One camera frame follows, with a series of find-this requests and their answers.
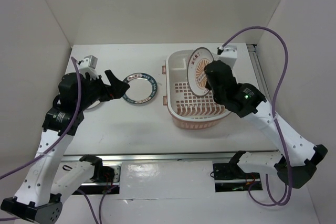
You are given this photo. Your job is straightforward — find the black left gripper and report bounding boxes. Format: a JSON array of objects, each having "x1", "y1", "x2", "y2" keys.
[{"x1": 77, "y1": 69, "x2": 129, "y2": 110}]

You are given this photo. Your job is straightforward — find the white plate red Chinese characters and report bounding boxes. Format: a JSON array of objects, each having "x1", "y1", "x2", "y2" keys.
[{"x1": 86, "y1": 101, "x2": 101, "y2": 110}]

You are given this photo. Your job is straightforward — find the white plate orange sunburst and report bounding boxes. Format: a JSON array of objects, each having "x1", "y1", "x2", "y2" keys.
[{"x1": 187, "y1": 47, "x2": 214, "y2": 97}]

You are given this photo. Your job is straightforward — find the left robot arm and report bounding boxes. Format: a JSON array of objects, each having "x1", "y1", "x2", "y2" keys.
[{"x1": 1, "y1": 70, "x2": 130, "y2": 223}]

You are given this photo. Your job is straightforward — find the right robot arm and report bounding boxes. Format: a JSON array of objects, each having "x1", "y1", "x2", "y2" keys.
[{"x1": 204, "y1": 60, "x2": 328, "y2": 189}]

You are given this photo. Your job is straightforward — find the white dish rack basket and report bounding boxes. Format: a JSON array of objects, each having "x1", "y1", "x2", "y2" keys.
[{"x1": 165, "y1": 47, "x2": 230, "y2": 124}]

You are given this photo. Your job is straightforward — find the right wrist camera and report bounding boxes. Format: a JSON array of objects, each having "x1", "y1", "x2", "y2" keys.
[{"x1": 217, "y1": 45, "x2": 237, "y2": 68}]

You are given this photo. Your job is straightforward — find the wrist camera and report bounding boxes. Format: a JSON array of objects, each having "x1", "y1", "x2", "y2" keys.
[
  {"x1": 78, "y1": 55, "x2": 98, "y2": 75},
  {"x1": 217, "y1": 45, "x2": 237, "y2": 68}
]

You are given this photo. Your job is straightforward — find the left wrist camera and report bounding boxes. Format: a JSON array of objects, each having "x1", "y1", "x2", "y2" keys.
[{"x1": 78, "y1": 55, "x2": 98, "y2": 75}]

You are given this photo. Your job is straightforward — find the aluminium side rail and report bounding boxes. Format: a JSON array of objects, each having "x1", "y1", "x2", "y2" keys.
[{"x1": 246, "y1": 44, "x2": 271, "y2": 100}]

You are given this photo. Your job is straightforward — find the aluminium table edge rail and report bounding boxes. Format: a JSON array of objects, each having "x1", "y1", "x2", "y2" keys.
[{"x1": 60, "y1": 150, "x2": 280, "y2": 162}]

